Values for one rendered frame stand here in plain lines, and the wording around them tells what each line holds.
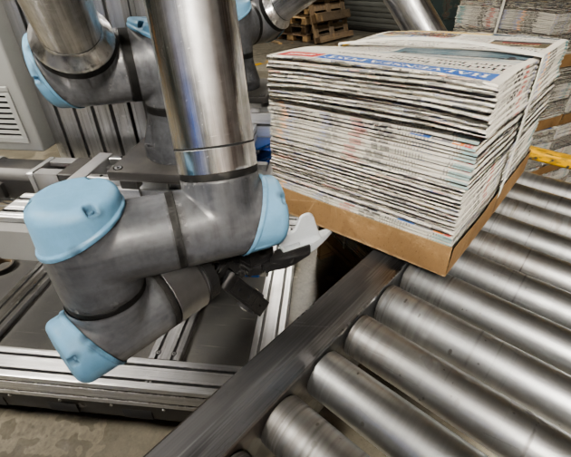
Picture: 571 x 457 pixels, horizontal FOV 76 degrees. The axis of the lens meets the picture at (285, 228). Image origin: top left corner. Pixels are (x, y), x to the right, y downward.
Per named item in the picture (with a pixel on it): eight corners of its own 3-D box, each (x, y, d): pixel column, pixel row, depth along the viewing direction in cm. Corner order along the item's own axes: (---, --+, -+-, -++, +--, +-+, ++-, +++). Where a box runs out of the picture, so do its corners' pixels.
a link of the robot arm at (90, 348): (62, 350, 31) (93, 405, 35) (175, 281, 37) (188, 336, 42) (28, 303, 35) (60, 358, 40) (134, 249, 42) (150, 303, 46)
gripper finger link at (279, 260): (314, 250, 50) (252, 267, 47) (314, 259, 50) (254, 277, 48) (301, 233, 53) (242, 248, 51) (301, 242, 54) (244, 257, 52)
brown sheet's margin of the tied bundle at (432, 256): (325, 175, 70) (326, 153, 68) (487, 225, 54) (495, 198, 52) (268, 206, 60) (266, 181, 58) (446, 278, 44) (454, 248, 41)
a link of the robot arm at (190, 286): (188, 334, 42) (150, 303, 47) (219, 311, 45) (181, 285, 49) (173, 283, 38) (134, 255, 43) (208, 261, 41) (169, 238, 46)
